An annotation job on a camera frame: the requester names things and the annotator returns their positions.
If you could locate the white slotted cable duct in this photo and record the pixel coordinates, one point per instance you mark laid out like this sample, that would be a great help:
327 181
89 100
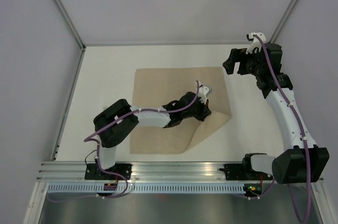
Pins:
67 187

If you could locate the beige cloth napkin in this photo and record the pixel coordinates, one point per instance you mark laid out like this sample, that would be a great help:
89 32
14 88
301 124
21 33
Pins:
157 87

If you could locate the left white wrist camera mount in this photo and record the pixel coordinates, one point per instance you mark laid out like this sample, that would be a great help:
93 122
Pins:
203 92

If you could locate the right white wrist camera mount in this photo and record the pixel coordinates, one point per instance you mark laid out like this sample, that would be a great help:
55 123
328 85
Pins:
255 39

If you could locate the aluminium front mounting rail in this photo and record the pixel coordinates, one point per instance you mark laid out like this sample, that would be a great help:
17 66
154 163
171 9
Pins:
183 172

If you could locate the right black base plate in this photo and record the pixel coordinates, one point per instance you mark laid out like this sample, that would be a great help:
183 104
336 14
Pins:
236 172

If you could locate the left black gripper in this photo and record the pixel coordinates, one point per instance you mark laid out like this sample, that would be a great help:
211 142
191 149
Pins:
205 111

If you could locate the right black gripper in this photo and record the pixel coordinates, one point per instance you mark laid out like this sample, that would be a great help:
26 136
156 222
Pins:
237 55

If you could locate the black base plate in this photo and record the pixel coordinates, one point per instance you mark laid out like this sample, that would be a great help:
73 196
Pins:
118 172
236 172

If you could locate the left aluminium frame post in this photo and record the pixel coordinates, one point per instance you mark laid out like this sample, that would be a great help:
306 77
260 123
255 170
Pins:
69 23

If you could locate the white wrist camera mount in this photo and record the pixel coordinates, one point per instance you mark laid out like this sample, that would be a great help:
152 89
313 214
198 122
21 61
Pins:
255 39
203 92

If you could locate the aluminium frame post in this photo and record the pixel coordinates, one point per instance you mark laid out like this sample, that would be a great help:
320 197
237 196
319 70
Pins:
69 23
283 20

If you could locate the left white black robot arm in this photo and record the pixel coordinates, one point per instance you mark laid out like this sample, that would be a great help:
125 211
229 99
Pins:
115 123

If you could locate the left aluminium side rail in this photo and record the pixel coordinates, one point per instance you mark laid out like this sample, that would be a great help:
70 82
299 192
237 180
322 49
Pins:
67 105

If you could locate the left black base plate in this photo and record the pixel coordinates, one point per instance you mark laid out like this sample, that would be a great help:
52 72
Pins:
118 172

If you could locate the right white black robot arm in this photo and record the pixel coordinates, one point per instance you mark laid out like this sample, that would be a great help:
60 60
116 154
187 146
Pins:
302 160

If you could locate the right aluminium frame post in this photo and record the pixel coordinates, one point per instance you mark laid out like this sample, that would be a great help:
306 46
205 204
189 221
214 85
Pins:
283 20

